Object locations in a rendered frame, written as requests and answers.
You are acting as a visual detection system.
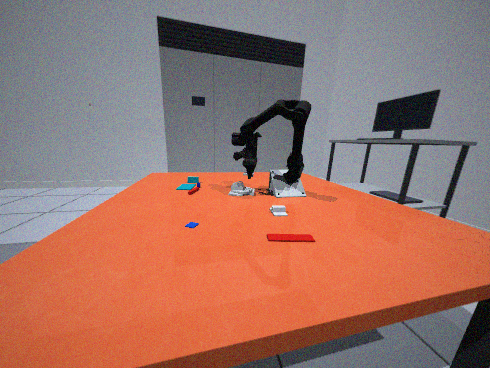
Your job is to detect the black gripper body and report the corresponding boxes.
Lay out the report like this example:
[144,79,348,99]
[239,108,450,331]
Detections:
[243,146,257,166]

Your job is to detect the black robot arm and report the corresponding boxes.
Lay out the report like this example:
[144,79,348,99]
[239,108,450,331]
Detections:
[231,99,311,184]

